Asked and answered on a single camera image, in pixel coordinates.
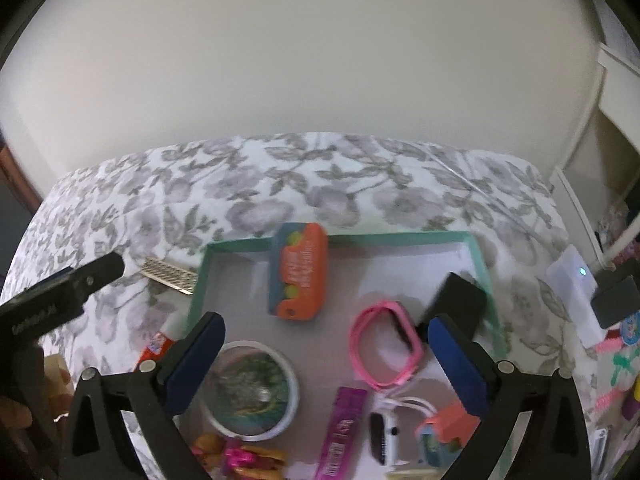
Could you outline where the orange blue toy case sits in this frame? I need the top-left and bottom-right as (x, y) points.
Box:
(416, 401), (480, 469)
(268, 222), (329, 321)

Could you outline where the pink puppy toy figure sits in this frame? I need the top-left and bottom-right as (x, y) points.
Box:
(191, 434), (286, 480)

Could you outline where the pink wrist band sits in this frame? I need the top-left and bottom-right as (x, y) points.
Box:
(348, 300), (425, 392)

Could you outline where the black power adapter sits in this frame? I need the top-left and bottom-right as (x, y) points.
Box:
(416, 273), (488, 344)

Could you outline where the gold patterned hair comb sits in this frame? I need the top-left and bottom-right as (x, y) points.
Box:
(140, 258), (198, 296)

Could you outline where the magenta rectangular packet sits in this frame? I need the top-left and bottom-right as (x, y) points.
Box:
(314, 387), (368, 480)

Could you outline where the pink crochet mat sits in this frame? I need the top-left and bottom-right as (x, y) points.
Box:
(594, 335), (639, 416)

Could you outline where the round blue cartoon sticker tin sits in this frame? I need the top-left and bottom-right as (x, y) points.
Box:
(620, 311), (640, 346)

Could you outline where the black charger brick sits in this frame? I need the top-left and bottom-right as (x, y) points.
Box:
(591, 259), (640, 330)

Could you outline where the round glitter snow globe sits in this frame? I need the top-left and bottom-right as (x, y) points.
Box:
(198, 340), (300, 442)

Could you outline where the white power bank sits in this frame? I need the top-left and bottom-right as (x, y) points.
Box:
(546, 245), (605, 349)

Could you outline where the white smart watch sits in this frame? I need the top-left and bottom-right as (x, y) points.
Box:
(369, 396), (437, 467)

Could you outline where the teal cardboard box tray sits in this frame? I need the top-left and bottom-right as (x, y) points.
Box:
(189, 232), (506, 479)

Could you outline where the floral grey white blanket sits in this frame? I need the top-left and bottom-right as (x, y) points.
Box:
(0, 131), (597, 480)

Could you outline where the white wooden shelf unit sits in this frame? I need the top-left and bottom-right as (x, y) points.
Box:
(550, 44), (639, 271)

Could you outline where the cream plastic toy frame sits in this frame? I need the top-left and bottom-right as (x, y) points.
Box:
(385, 467), (442, 480)

